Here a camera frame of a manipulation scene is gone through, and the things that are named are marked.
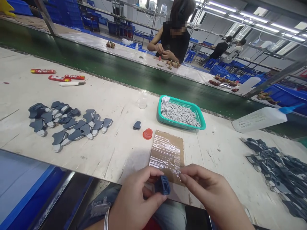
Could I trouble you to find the red bottle cap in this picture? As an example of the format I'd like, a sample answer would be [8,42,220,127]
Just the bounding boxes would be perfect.
[142,128,154,140]

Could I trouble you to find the green plastic basket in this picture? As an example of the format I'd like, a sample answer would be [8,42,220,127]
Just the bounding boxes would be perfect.
[157,95,207,131]

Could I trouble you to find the white utility knife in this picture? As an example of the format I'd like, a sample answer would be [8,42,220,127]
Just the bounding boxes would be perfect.
[58,81,86,87]

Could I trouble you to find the stack of blue crates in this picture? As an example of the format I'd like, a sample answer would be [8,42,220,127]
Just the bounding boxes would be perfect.
[44,0,109,32]

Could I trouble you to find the red packet with yellow end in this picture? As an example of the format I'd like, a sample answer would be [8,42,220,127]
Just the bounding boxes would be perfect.
[64,74,86,81]

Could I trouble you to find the pile of assembled blue-grey parts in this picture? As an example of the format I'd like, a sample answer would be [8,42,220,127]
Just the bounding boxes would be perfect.
[28,100,114,153]

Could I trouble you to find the row of brown toy figures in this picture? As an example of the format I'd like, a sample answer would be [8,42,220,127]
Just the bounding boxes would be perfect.
[208,73,241,93]

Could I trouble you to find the white glue bottle blue nozzle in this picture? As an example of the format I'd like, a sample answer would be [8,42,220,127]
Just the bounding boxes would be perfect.
[232,103,305,133]

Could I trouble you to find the dark blue plastic housing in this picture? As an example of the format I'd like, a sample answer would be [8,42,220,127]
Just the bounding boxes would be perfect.
[154,174,171,196]

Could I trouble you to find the large blue bin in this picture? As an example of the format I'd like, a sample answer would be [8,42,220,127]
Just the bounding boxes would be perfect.
[263,83,307,109]

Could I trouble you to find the heap of grey pieces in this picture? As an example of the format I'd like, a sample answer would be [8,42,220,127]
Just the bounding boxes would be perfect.
[161,100,201,127]

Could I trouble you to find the white plastic jug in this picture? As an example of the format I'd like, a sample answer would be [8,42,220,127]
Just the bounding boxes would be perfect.
[239,75,261,96]

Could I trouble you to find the person's right hand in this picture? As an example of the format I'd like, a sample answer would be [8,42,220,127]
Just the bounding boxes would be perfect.
[179,164,239,212]

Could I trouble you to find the small clear bottle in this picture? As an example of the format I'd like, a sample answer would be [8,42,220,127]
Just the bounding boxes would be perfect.
[138,90,148,110]

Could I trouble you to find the cardboard sheet with clear tape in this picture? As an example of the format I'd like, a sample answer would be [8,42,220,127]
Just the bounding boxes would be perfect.
[148,130,185,185]

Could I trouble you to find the blue tray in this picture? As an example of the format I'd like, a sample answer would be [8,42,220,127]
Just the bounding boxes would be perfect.
[0,149,67,230]

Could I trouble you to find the person's left hand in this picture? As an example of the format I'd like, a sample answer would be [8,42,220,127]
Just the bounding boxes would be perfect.
[107,166,169,230]

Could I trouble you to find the blue plastic stool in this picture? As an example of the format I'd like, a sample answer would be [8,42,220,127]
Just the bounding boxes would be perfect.
[184,50,196,64]
[204,58,219,71]

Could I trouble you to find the brown toy figures beside bin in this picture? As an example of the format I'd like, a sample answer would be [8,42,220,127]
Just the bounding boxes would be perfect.
[257,90,280,105]

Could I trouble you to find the cluster of brown toy figures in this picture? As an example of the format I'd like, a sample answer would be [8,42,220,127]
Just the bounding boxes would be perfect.
[166,60,181,70]

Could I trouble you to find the pile of empty blue shells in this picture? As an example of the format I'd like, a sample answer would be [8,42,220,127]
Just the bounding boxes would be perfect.
[240,137,307,222]

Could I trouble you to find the green conveyor belt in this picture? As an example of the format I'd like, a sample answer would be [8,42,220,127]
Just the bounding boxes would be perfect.
[0,18,307,144]

